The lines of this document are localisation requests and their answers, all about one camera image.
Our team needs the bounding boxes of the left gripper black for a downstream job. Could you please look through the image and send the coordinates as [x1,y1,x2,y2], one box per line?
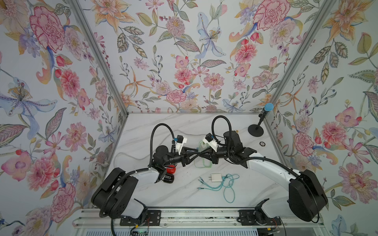
[161,148,198,168]

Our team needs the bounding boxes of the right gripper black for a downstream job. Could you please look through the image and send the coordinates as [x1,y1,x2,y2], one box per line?
[199,147,235,165]

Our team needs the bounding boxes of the white charger light green cable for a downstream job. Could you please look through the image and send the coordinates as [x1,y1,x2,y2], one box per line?
[193,140,213,169]

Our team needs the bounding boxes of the white charger teal cable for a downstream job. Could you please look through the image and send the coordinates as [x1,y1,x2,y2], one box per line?
[197,173,240,204]

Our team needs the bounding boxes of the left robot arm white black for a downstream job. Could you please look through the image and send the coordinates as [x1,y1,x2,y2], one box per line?
[91,123,210,219]

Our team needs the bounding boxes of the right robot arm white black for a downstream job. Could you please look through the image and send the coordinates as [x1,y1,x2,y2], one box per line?
[205,115,328,223]

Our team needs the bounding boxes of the blue microphone on black stand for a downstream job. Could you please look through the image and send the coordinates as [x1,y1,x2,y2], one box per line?
[248,103,274,137]

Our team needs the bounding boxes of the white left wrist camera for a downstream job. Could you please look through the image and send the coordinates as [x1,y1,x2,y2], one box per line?
[174,135,187,155]

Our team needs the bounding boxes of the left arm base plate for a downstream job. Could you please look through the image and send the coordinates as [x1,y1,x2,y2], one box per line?
[120,209,161,226]

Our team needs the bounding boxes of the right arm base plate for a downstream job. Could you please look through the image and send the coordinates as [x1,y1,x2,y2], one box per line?
[237,209,282,227]

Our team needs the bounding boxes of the aluminium rail front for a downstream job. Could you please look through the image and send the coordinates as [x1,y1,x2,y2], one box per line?
[73,207,325,230]

